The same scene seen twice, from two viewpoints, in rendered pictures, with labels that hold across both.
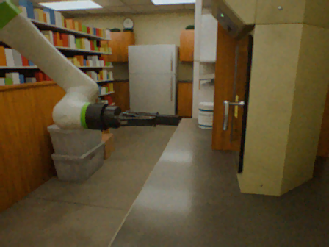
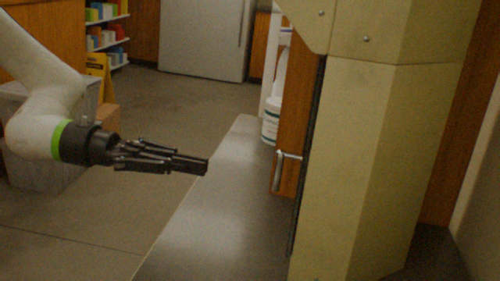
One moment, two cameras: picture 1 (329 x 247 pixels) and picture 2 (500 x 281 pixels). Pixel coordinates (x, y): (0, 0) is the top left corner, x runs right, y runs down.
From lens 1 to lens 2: 27 cm
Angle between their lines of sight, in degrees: 8
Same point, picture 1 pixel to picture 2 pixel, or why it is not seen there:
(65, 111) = (26, 133)
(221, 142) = (285, 184)
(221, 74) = (295, 79)
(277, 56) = (355, 106)
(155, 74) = not seen: outside the picture
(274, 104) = (344, 172)
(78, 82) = (50, 80)
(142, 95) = (183, 28)
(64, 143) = not seen: hidden behind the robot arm
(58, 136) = (13, 108)
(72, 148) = not seen: hidden behind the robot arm
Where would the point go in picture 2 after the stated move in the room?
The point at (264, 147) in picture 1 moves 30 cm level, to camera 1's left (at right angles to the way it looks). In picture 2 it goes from (325, 228) to (166, 214)
